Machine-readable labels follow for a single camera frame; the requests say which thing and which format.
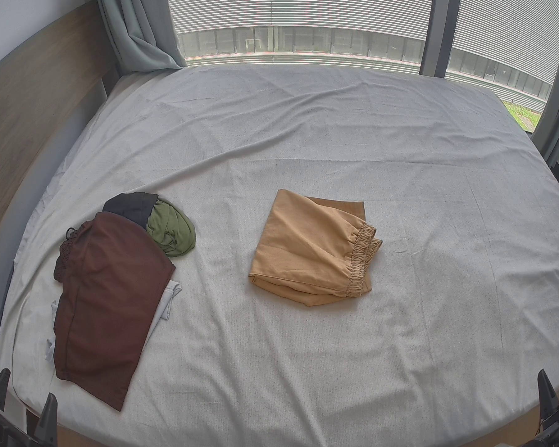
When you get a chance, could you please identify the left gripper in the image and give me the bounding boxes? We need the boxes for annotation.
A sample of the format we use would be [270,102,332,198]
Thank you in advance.
[0,368,58,447]

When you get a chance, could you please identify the tan shorts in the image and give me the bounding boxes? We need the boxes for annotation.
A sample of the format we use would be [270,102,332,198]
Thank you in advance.
[248,189,383,307]

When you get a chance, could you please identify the brown shorts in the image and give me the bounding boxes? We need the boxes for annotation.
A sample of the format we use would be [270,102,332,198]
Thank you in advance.
[52,211,176,412]

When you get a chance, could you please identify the white garment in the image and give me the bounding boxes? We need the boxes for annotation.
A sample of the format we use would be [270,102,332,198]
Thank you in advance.
[46,280,183,364]

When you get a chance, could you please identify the black garment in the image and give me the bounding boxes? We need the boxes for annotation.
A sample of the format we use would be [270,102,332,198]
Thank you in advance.
[102,192,160,229]

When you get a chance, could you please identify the green garment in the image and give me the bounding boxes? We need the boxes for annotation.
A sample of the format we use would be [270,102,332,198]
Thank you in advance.
[145,197,197,258]

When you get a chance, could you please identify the bed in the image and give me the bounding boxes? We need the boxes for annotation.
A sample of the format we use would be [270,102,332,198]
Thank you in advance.
[0,0,559,447]

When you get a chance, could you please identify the window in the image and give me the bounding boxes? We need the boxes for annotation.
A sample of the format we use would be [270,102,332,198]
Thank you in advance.
[161,0,559,134]

